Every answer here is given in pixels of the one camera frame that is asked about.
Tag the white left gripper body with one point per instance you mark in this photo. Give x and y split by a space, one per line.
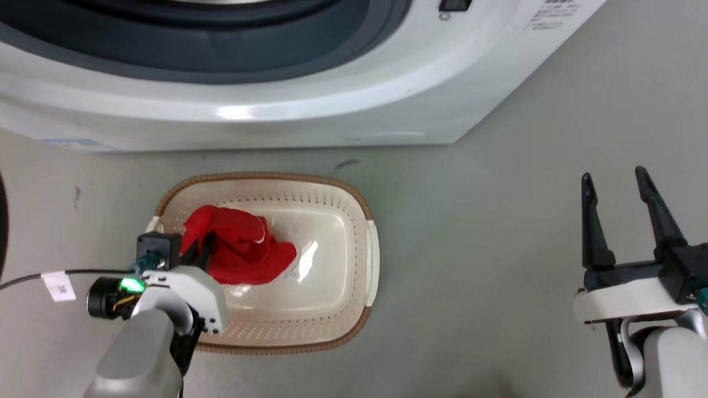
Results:
199 293

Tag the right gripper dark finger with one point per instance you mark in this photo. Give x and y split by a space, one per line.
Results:
658 215
594 226

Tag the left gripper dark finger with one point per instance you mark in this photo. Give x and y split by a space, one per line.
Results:
206 253
189 255

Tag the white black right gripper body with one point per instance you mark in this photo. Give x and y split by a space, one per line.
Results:
625 296

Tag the red cloth garment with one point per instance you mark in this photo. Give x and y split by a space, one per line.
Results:
243 251

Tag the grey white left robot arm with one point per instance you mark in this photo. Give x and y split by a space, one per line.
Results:
138 348

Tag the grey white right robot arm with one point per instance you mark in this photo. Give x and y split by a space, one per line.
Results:
664 359

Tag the cream plastic laundry basket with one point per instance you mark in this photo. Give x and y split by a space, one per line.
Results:
326 265

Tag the white front-load washing machine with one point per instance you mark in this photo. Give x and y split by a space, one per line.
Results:
354 94

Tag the dark round washer door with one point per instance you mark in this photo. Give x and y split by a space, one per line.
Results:
3 226

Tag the dark grey washer door seal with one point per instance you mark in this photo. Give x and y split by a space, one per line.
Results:
221 50

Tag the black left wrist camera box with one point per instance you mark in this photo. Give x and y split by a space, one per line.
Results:
159 250

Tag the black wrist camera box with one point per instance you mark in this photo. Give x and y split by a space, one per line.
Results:
688 272
159 250

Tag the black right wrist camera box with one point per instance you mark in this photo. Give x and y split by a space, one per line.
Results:
688 272

